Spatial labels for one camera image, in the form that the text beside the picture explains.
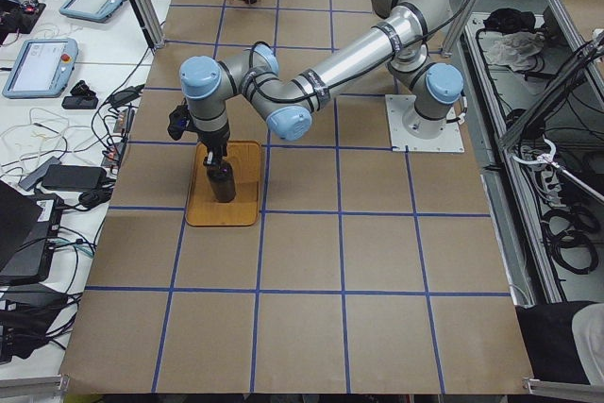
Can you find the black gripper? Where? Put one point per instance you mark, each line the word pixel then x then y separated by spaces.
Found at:
pixel 215 142

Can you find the dark wine bottle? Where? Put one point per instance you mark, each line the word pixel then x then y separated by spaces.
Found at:
pixel 222 182

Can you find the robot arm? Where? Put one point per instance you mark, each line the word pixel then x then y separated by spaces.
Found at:
pixel 398 40

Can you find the wooden tray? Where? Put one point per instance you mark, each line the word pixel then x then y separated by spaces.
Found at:
pixel 203 210

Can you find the teach pendant near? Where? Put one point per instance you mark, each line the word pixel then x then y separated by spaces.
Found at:
pixel 42 69

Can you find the black laptop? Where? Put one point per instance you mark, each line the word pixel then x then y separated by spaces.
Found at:
pixel 29 224

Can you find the white cloth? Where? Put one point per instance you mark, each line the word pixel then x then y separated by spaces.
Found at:
pixel 517 51

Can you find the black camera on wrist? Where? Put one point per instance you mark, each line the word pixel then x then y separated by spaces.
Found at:
pixel 179 119

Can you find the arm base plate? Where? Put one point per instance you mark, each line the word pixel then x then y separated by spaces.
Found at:
pixel 409 132

